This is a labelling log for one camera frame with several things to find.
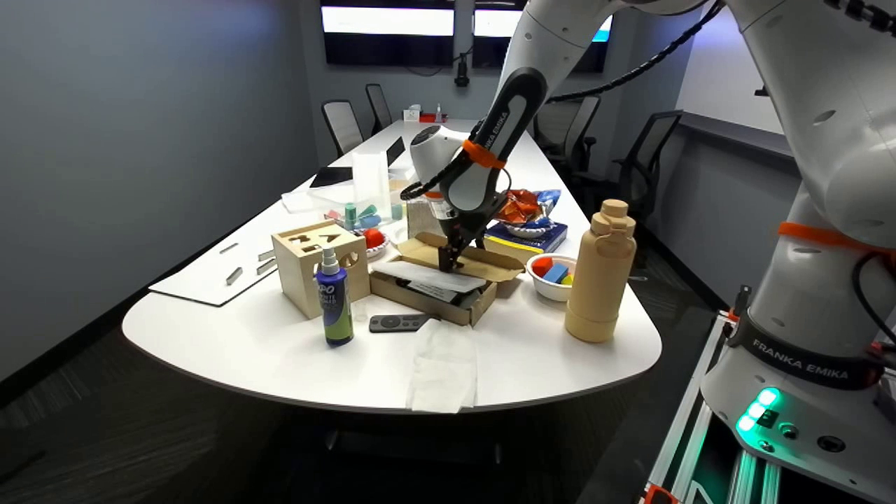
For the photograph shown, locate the grey remote control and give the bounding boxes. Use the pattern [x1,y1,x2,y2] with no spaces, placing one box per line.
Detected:
[365,312,431,337]

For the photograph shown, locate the wall monitor screen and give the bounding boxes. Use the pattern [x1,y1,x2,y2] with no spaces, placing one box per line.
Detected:
[470,0,616,74]
[318,0,458,68]

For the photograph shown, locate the green spray bottle blue cap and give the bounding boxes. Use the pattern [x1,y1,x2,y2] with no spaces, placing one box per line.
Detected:
[314,246,358,349]

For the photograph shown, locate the white robot stand frame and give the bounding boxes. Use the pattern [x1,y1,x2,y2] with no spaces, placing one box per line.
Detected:
[641,306,781,504]

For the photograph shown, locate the grey foam sheet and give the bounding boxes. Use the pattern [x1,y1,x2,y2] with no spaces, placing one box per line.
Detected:
[371,258,491,306]

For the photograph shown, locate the orange cable tie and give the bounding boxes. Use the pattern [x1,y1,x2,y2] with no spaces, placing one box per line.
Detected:
[458,138,508,173]
[776,218,896,263]

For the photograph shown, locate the wooden shape sorter box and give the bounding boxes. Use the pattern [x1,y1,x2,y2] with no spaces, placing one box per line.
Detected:
[269,221,371,323]

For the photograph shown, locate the clear plastic container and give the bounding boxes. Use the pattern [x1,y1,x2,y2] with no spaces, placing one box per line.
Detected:
[349,149,393,223]

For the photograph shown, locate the black office chair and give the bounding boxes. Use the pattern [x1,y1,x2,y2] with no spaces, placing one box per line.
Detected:
[361,81,398,135]
[613,110,686,230]
[318,95,365,158]

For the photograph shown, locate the white small bowl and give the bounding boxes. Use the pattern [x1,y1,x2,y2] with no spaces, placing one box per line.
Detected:
[522,249,580,306]

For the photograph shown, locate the white round container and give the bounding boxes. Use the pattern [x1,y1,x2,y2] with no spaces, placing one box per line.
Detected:
[409,124,465,190]

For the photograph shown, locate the blue book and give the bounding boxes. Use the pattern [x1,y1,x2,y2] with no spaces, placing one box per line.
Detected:
[484,218,570,256]

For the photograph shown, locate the black tablet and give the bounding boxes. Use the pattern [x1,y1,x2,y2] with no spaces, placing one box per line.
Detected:
[307,166,356,190]
[382,135,409,172]

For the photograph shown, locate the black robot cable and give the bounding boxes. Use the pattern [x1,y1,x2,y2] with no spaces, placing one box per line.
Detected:
[546,0,727,106]

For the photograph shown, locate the white paper tissue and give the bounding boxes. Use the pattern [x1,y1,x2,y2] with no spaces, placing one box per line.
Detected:
[405,319,484,417]

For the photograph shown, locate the tan plastic bottle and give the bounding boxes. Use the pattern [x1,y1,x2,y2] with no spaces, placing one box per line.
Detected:
[560,195,641,347]

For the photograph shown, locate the teal small blocks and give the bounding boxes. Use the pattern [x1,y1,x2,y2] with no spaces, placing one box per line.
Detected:
[339,202,382,232]

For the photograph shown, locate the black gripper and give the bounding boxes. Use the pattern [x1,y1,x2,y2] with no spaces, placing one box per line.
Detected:
[437,64,552,275]

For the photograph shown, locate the brown cardboard box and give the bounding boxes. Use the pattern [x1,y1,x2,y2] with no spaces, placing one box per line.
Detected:
[365,232,526,331]

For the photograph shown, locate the white paper sheet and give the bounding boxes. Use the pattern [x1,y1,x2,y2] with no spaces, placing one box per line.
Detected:
[148,236,281,307]

